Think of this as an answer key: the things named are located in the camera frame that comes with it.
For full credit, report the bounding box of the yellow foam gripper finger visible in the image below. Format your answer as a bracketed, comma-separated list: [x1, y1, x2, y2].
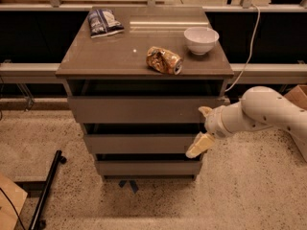
[199, 106, 212, 117]
[185, 132, 215, 158]

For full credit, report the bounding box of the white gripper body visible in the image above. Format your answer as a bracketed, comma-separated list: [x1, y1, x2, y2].
[204, 105, 231, 139]

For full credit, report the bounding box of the grey drawer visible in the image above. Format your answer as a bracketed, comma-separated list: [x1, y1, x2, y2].
[84, 123, 205, 154]
[66, 80, 225, 125]
[95, 153, 202, 176]

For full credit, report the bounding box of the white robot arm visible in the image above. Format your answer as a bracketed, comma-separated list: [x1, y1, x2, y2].
[185, 86, 307, 160]

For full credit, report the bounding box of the grey drawer cabinet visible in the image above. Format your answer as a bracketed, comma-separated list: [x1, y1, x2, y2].
[55, 6, 235, 182]

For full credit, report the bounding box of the grey bottom drawer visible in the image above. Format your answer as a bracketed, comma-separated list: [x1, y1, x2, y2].
[95, 153, 202, 176]

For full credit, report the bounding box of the grey top drawer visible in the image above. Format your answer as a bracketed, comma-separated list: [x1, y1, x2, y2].
[66, 80, 225, 125]

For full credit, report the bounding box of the crushed golden drink can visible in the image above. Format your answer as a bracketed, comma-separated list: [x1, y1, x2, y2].
[146, 46, 182, 75]

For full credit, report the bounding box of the white ceramic bowl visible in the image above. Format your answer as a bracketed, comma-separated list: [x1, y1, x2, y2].
[184, 27, 220, 56]

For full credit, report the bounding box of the cardboard box right side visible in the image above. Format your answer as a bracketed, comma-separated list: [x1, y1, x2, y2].
[285, 84, 307, 110]

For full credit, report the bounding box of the blue tape floor mark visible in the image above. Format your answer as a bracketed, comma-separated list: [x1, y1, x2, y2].
[118, 180, 139, 194]

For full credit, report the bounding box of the blue white snack bag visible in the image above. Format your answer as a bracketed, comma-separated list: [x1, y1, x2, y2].
[87, 9, 125, 38]

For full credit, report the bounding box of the black metal stand leg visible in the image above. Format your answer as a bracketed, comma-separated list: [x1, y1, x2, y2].
[17, 149, 67, 230]

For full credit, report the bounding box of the white cable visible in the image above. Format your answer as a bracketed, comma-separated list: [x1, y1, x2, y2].
[224, 4, 261, 93]

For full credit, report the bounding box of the metal railing frame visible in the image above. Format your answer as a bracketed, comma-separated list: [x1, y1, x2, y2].
[0, 0, 307, 86]

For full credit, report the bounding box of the thin black cable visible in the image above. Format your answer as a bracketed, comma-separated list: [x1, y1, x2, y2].
[0, 187, 27, 230]

